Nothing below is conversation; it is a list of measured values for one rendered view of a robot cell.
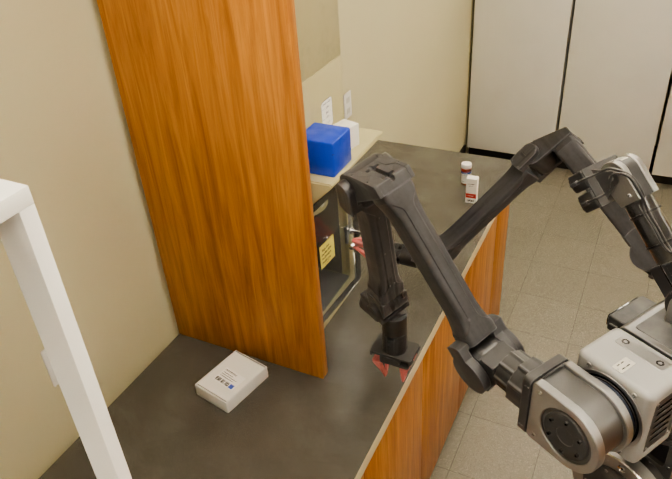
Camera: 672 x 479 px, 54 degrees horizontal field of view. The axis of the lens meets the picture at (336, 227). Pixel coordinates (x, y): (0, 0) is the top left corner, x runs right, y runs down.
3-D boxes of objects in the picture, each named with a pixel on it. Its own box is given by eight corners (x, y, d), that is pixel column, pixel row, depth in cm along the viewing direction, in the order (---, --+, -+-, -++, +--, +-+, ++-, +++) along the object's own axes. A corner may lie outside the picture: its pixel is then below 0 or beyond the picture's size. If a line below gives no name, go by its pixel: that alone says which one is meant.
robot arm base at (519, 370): (523, 434, 107) (531, 381, 101) (487, 403, 113) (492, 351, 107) (560, 409, 111) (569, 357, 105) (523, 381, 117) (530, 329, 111)
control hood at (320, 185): (292, 213, 166) (288, 177, 160) (347, 157, 190) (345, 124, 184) (333, 221, 161) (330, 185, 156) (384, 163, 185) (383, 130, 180)
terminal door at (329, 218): (308, 337, 189) (295, 218, 167) (359, 278, 211) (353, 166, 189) (311, 337, 189) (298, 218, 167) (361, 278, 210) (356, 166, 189)
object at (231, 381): (196, 394, 180) (194, 384, 178) (237, 359, 190) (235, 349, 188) (228, 414, 173) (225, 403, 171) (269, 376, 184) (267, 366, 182)
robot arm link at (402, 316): (392, 321, 145) (412, 311, 148) (373, 305, 150) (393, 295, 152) (392, 344, 149) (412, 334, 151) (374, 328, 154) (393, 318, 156)
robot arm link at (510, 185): (541, 152, 157) (561, 166, 165) (528, 137, 161) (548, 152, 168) (418, 270, 174) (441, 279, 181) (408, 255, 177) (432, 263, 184)
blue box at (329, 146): (298, 171, 163) (294, 138, 158) (316, 154, 170) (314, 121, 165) (334, 178, 159) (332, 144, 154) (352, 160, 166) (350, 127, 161)
